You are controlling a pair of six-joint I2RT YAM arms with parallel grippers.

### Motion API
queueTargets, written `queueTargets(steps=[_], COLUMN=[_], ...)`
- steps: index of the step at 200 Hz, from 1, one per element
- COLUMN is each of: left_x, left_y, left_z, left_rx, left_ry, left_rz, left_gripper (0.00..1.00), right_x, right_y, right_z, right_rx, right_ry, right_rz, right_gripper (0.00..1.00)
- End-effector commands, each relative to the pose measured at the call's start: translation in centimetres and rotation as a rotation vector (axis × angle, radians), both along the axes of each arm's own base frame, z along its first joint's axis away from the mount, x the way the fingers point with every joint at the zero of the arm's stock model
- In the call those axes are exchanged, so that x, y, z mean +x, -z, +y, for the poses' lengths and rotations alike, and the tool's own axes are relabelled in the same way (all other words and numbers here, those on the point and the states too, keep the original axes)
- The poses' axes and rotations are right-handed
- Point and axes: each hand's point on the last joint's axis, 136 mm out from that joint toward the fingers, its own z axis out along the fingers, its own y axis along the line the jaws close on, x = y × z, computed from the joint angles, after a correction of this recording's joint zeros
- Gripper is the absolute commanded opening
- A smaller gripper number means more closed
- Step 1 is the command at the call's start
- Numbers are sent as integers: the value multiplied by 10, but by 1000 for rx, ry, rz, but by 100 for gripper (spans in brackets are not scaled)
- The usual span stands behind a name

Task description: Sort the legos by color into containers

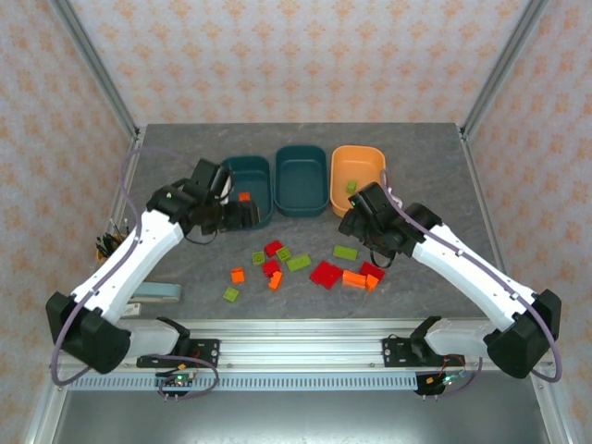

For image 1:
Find long orange lego brick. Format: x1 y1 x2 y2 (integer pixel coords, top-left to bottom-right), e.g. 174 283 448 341
341 269 368 289

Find long red lego brick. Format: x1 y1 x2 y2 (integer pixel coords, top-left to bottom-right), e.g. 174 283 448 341
318 265 345 290
308 260 335 284

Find teal plastic container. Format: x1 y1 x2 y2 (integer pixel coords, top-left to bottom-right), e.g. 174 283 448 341
274 144 330 218
220 154 273 231

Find orange plastic container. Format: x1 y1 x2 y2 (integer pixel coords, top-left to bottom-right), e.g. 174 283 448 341
329 144 388 218

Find teal eraser block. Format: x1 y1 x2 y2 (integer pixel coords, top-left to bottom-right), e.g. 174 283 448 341
133 282 182 304

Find yellow pen cup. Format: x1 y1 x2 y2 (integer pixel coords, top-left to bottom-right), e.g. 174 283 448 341
95 233 135 267

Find black controller board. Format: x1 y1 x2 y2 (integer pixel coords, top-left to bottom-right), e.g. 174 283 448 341
415 369 468 398
155 369 198 401

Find grey metal sheet panel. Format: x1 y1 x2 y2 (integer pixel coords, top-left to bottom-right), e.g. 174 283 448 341
48 390 554 444

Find thin black left gripper cable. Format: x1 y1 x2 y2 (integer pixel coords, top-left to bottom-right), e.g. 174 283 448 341
183 229 219 247

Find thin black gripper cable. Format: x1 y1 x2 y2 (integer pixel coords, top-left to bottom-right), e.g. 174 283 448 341
183 229 219 247
368 243 395 270

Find thin black right gripper cable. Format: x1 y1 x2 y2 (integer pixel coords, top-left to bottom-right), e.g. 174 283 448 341
368 243 395 270

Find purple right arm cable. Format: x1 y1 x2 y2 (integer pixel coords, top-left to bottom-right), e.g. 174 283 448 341
379 168 564 400

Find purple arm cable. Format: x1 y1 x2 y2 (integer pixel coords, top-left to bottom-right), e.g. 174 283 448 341
49 145 219 402
379 168 564 400

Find aluminium table side rail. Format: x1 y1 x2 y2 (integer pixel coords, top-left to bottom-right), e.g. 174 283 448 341
457 124 574 444
22 127 147 444

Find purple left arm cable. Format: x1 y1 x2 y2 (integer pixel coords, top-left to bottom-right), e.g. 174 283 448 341
49 145 219 402

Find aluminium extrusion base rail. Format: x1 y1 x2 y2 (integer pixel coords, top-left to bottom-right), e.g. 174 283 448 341
50 317 555 374

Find thin red black wires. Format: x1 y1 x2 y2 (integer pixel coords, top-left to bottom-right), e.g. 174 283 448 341
182 349 205 378
437 353 466 378

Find grey slotted cable duct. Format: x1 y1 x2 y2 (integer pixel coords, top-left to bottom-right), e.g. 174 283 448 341
68 374 420 392

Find aluminium frame post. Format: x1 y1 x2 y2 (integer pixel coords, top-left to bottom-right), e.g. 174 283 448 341
461 0 552 138
48 0 142 140

